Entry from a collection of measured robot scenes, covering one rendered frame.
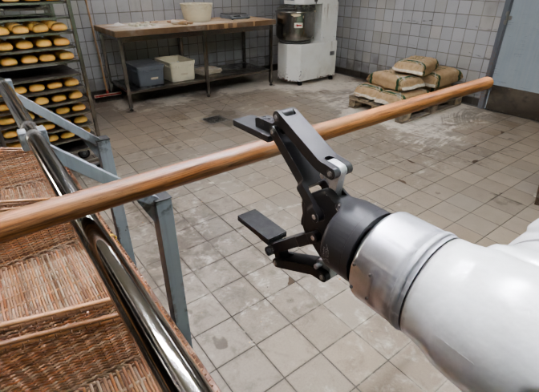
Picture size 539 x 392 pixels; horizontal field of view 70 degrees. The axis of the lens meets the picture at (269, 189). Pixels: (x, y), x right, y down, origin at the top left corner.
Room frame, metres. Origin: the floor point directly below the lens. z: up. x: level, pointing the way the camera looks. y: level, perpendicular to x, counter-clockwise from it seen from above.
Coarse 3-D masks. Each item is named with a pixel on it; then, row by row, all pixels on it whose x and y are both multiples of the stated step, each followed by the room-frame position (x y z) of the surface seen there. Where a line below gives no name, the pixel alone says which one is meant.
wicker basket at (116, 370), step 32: (96, 320) 0.59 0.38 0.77; (0, 352) 0.49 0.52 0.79; (32, 352) 0.52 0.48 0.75; (64, 352) 0.55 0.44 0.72; (96, 352) 0.58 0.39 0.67; (128, 352) 0.63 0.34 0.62; (0, 384) 0.48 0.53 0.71; (64, 384) 0.54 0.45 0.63; (96, 384) 0.56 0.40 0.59; (128, 384) 0.56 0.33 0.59
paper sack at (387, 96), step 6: (384, 90) 4.38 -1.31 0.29; (390, 90) 4.37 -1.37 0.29; (414, 90) 4.33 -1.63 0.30; (420, 90) 4.34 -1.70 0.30; (426, 90) 4.37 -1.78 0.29; (378, 96) 4.34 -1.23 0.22; (384, 96) 4.27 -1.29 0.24; (390, 96) 4.22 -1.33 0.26; (396, 96) 4.17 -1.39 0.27; (402, 96) 4.14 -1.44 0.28; (408, 96) 4.17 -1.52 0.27; (414, 96) 4.22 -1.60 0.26; (378, 102) 4.29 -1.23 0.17; (384, 102) 4.23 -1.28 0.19; (390, 102) 4.18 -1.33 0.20
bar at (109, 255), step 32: (32, 128) 0.67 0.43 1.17; (64, 128) 1.12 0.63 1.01; (64, 160) 0.69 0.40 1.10; (64, 192) 0.43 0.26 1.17; (160, 192) 0.82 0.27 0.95; (96, 224) 0.36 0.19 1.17; (160, 224) 0.78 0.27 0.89; (96, 256) 0.31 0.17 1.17; (160, 256) 0.81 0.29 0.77; (128, 288) 0.26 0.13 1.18; (128, 320) 0.23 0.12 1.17; (160, 320) 0.22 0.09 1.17; (160, 352) 0.19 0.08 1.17; (160, 384) 0.17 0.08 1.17; (192, 384) 0.17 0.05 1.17
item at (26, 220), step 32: (416, 96) 0.78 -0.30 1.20; (448, 96) 0.83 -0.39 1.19; (320, 128) 0.59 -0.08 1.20; (352, 128) 0.64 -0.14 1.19; (192, 160) 0.46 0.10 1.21; (224, 160) 0.48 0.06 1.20; (256, 160) 0.51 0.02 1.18; (96, 192) 0.38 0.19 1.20; (128, 192) 0.39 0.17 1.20; (0, 224) 0.32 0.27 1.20; (32, 224) 0.33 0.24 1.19
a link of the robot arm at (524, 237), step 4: (536, 220) 0.30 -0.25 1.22; (532, 224) 0.29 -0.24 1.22; (536, 224) 0.28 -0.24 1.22; (528, 228) 0.29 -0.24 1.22; (532, 228) 0.29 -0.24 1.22; (536, 228) 0.28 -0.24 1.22; (524, 232) 0.30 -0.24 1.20; (528, 232) 0.29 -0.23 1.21; (532, 232) 0.28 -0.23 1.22; (536, 232) 0.28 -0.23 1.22; (520, 236) 0.29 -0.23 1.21; (524, 236) 0.28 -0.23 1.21; (528, 236) 0.28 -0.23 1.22; (532, 236) 0.27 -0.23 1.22; (536, 236) 0.27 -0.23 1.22; (516, 240) 0.28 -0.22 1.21; (520, 240) 0.27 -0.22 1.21; (524, 240) 0.27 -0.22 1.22; (512, 244) 0.27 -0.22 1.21
